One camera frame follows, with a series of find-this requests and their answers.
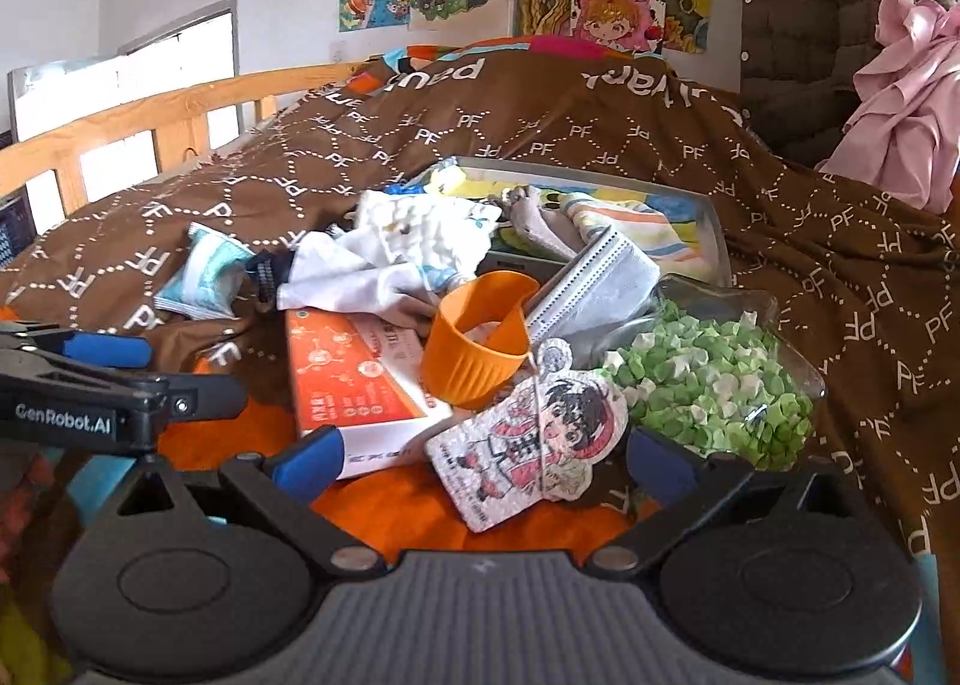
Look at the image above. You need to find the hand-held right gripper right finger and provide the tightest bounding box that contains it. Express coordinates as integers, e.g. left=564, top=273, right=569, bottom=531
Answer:
left=585, top=426, right=852, bottom=575

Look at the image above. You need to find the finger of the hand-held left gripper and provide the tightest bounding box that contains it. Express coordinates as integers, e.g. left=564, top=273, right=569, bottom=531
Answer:
left=133, top=371, right=250, bottom=427
left=0, top=323, right=155, bottom=372

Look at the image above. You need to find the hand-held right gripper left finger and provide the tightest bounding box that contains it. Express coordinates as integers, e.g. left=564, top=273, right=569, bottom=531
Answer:
left=112, top=426, right=387, bottom=575

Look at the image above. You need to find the cartoon figure pouch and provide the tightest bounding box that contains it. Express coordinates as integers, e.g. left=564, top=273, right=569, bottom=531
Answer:
left=424, top=338, right=631, bottom=532

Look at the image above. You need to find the dark navy sock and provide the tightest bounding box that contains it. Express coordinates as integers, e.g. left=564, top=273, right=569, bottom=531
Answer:
left=244, top=246, right=301, bottom=311

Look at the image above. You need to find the white blue printed cloth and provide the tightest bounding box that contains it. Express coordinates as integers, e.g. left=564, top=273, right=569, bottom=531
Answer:
left=277, top=231, right=466, bottom=330

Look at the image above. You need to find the orange cup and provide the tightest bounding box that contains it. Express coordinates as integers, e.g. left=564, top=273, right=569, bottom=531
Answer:
left=420, top=272, right=541, bottom=410

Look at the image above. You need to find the grey white face mask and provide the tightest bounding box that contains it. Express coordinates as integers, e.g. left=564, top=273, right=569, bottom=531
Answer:
left=525, top=227, right=661, bottom=348

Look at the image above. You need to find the grey storage box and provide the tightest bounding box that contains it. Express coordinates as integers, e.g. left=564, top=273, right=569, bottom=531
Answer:
left=420, top=155, right=732, bottom=285

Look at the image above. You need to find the yellow white soft toy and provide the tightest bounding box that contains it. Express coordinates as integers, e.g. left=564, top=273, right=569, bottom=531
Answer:
left=427, top=160, right=481, bottom=196

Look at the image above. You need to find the bag of green paper stars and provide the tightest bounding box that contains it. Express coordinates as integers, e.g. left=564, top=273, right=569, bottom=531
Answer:
left=592, top=274, right=822, bottom=472

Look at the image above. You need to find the orange white medicine box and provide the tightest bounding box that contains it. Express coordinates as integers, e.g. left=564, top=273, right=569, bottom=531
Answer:
left=283, top=306, right=455, bottom=482

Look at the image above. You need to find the orange bed sheet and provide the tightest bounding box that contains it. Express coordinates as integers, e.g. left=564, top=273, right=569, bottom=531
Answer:
left=154, top=355, right=661, bottom=562

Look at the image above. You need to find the teal tissue packet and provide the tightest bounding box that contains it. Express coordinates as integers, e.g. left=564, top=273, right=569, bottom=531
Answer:
left=154, top=221, right=256, bottom=320

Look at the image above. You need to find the black plastic crate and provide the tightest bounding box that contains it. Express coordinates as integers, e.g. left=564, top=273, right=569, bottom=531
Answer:
left=0, top=197, right=35, bottom=270

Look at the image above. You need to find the striped pastel cloth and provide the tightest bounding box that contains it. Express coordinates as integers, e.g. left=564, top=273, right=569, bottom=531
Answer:
left=559, top=194, right=710, bottom=266

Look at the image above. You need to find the grey sock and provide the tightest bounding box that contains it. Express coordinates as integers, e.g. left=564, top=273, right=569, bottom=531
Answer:
left=487, top=186, right=593, bottom=262

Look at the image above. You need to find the window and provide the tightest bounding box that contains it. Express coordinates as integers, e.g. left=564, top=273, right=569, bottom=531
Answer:
left=7, top=0, right=241, bottom=206

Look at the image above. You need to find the brown printed blanket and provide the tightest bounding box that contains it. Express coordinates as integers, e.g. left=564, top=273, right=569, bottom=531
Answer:
left=0, top=44, right=960, bottom=581

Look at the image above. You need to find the pink satin garment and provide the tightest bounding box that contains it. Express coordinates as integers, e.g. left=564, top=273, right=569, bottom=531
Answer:
left=817, top=0, right=960, bottom=214

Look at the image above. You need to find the colourful patterned pillow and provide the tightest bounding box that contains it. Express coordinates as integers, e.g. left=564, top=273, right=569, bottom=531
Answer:
left=367, top=36, right=668, bottom=75

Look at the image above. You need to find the black yellow painting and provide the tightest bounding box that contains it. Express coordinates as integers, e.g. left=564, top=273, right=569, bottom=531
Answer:
left=660, top=0, right=712, bottom=54

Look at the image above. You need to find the blond boy pink poster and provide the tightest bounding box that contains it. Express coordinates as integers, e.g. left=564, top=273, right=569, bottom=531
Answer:
left=571, top=0, right=668, bottom=56

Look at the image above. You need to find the olive quilted jacket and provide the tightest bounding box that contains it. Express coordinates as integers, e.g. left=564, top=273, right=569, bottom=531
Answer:
left=739, top=0, right=960, bottom=169

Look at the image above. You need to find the wooden bed rail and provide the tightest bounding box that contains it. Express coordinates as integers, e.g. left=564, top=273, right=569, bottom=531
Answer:
left=0, top=61, right=368, bottom=221

